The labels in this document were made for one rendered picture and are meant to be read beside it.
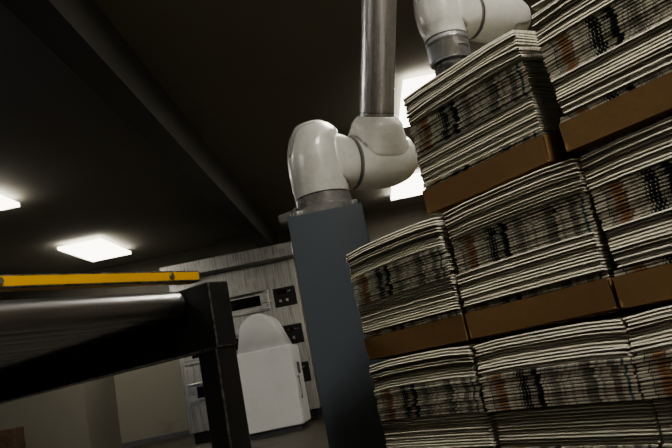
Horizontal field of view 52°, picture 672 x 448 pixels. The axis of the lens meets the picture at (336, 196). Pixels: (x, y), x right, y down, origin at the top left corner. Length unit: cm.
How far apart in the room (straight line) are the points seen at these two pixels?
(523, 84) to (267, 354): 707
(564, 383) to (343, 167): 99
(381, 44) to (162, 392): 1024
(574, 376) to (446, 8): 78
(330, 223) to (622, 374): 96
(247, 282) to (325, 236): 742
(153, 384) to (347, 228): 1022
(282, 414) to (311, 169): 631
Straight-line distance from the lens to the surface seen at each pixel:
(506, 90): 115
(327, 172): 186
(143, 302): 128
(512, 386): 117
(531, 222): 111
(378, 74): 198
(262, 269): 919
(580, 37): 107
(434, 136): 126
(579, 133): 105
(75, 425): 1102
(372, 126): 196
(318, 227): 180
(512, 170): 113
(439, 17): 148
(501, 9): 158
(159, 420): 1189
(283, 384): 800
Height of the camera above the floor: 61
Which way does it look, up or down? 13 degrees up
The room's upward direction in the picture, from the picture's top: 12 degrees counter-clockwise
